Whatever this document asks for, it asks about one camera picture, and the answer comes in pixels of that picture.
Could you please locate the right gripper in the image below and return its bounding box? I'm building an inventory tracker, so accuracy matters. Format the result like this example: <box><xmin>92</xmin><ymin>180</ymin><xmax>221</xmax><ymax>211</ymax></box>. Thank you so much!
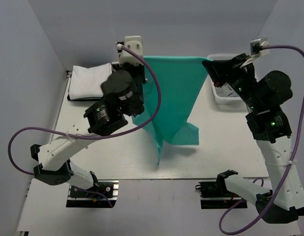
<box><xmin>203</xmin><ymin>53</ymin><xmax>264</xmax><ymax>111</ymax></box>

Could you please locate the teal t-shirt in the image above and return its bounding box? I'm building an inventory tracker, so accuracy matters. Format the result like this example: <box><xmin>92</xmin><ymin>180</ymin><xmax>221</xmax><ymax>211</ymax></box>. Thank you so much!
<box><xmin>132</xmin><ymin>56</ymin><xmax>208</xmax><ymax>158</ymax></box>

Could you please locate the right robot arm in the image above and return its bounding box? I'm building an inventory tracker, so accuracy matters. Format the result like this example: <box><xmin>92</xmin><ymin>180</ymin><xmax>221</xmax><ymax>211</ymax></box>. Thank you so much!
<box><xmin>202</xmin><ymin>54</ymin><xmax>304</xmax><ymax>224</ymax></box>

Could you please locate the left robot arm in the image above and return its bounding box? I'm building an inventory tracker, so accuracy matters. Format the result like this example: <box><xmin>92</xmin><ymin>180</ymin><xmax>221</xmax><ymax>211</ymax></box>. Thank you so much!
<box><xmin>30</xmin><ymin>62</ymin><xmax>146</xmax><ymax>196</ymax></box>

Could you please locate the grey t-shirt in basket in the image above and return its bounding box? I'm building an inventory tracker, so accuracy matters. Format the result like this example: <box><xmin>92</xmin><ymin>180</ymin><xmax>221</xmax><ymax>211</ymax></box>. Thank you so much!
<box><xmin>215</xmin><ymin>84</ymin><xmax>238</xmax><ymax>97</ymax></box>

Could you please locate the white plastic basket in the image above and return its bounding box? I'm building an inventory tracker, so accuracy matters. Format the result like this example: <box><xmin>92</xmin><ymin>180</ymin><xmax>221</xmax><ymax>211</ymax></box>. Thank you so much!
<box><xmin>207</xmin><ymin>54</ymin><xmax>244</xmax><ymax>105</ymax></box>

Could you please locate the folded dark t-shirt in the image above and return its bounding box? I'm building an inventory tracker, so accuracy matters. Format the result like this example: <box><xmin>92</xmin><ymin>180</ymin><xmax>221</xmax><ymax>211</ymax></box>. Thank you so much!
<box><xmin>67</xmin><ymin>95</ymin><xmax>101</xmax><ymax>102</ymax></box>

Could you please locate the folded white t-shirt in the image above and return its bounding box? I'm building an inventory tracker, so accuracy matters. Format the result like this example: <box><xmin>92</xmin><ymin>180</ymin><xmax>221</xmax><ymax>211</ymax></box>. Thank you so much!
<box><xmin>68</xmin><ymin>63</ymin><xmax>112</xmax><ymax>99</ymax></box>

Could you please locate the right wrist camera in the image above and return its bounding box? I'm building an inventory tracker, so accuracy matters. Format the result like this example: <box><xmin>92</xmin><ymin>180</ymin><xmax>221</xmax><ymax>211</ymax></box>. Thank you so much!
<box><xmin>250</xmin><ymin>37</ymin><xmax>270</xmax><ymax>57</ymax></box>

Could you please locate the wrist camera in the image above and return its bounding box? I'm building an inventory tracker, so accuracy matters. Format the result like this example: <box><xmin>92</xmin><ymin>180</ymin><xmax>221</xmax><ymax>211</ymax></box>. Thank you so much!
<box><xmin>250</xmin><ymin>37</ymin><xmax>270</xmax><ymax>57</ymax></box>
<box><xmin>116</xmin><ymin>35</ymin><xmax>144</xmax><ymax>66</ymax></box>

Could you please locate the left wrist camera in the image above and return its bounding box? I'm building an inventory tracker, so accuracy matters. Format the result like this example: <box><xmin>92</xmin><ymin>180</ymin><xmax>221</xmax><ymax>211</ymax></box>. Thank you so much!
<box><xmin>116</xmin><ymin>35</ymin><xmax>144</xmax><ymax>66</ymax></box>

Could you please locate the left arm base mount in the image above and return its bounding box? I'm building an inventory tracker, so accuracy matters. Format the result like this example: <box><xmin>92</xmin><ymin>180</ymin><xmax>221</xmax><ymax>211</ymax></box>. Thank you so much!
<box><xmin>66</xmin><ymin>180</ymin><xmax>119</xmax><ymax>208</ymax></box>

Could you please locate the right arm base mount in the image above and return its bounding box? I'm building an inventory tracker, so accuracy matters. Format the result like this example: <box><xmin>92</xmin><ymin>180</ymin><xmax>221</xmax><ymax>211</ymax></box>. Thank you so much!
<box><xmin>195</xmin><ymin>181</ymin><xmax>241</xmax><ymax>209</ymax></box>

